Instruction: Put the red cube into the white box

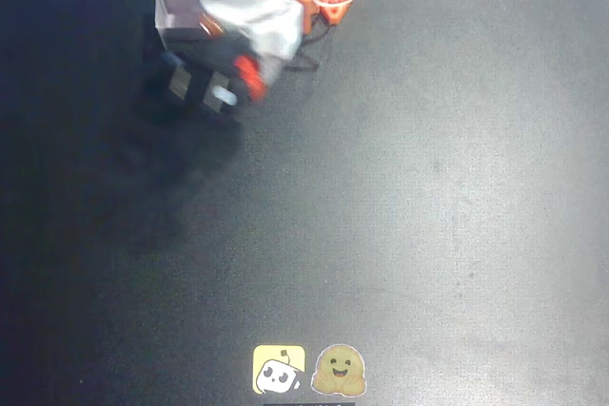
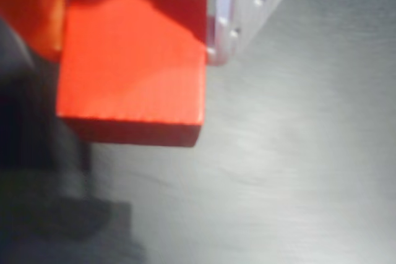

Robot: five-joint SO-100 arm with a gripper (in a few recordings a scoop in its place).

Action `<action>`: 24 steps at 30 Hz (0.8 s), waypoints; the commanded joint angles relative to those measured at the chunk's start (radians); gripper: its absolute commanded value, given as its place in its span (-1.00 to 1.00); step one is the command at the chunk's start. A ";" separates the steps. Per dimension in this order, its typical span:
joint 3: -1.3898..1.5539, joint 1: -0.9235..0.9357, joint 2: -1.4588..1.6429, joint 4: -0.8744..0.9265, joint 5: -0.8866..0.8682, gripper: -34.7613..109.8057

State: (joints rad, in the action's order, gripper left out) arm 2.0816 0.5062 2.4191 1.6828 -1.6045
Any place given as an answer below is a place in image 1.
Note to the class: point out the red cube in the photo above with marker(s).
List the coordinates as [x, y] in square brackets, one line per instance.
[250, 77]

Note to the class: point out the yellow robot sticker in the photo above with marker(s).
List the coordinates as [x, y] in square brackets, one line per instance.
[278, 369]

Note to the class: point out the white cardboard box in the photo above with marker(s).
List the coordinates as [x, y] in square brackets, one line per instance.
[173, 6]

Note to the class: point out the hugging face emoji sticker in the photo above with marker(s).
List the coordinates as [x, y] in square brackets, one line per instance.
[339, 370]

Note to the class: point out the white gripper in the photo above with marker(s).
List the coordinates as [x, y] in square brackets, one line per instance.
[248, 77]

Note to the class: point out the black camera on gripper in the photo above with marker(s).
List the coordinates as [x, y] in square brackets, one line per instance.
[200, 78]

